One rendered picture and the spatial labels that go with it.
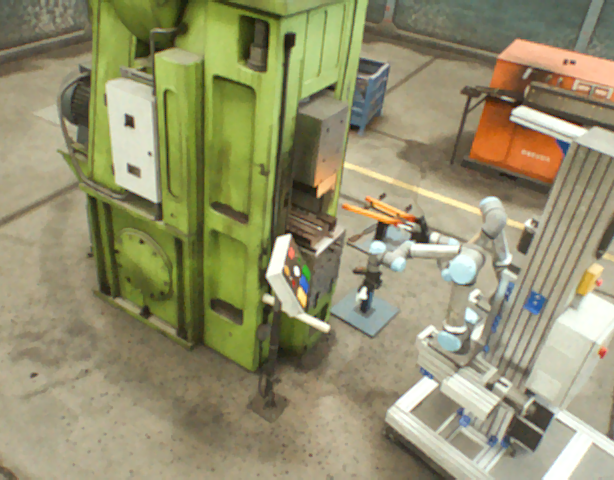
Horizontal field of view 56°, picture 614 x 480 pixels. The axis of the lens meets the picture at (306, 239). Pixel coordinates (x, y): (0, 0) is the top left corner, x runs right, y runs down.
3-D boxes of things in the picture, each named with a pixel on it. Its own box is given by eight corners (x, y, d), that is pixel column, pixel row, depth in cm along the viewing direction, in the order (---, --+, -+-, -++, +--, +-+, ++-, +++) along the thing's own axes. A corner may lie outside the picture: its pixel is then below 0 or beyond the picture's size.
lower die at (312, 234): (327, 234, 362) (328, 223, 357) (310, 248, 348) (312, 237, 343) (272, 210, 378) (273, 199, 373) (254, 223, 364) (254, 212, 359)
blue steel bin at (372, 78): (383, 114, 763) (393, 60, 722) (363, 136, 702) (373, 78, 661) (301, 93, 797) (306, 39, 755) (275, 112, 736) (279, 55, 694)
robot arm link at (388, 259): (411, 254, 292) (392, 245, 297) (400, 264, 285) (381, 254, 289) (408, 266, 297) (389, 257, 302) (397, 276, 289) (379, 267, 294)
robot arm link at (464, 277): (468, 342, 294) (487, 252, 265) (456, 358, 284) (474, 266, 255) (446, 332, 300) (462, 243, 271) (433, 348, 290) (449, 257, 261)
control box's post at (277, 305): (272, 402, 365) (286, 269, 303) (269, 406, 363) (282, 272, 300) (267, 399, 367) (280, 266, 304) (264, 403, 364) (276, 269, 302)
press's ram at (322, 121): (347, 162, 346) (357, 99, 323) (314, 187, 318) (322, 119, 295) (289, 141, 362) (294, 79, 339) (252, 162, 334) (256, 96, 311)
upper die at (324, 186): (334, 185, 342) (336, 171, 336) (317, 198, 327) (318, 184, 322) (276, 162, 358) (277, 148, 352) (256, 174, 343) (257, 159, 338)
